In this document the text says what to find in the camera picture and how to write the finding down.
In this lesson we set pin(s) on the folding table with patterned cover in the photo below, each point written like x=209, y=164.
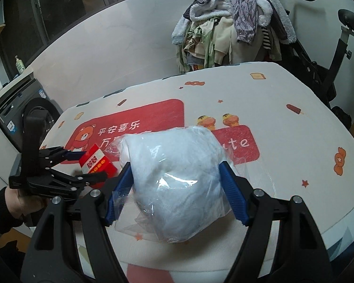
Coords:
x=283, y=141

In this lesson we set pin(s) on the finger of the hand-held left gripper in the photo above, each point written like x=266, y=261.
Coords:
x=65, y=182
x=75, y=155

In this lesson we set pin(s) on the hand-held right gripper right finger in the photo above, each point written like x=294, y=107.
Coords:
x=233, y=194

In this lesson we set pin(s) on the dark window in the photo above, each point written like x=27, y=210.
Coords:
x=62, y=6

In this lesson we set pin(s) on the black exercise bike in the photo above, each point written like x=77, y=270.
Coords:
x=333, y=73

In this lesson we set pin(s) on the pile of clothes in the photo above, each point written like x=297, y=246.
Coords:
x=224, y=35

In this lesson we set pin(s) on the pump soap bottle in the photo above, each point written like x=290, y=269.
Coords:
x=20, y=66

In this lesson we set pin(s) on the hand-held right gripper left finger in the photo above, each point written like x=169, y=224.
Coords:
x=121, y=194

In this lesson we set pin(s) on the white cloth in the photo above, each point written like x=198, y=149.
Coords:
x=177, y=177

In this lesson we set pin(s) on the person's left hand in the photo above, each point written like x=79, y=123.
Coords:
x=16, y=205

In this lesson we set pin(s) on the red carton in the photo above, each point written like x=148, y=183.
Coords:
x=96, y=160

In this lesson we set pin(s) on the grey washing machine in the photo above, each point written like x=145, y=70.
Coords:
x=6, y=118

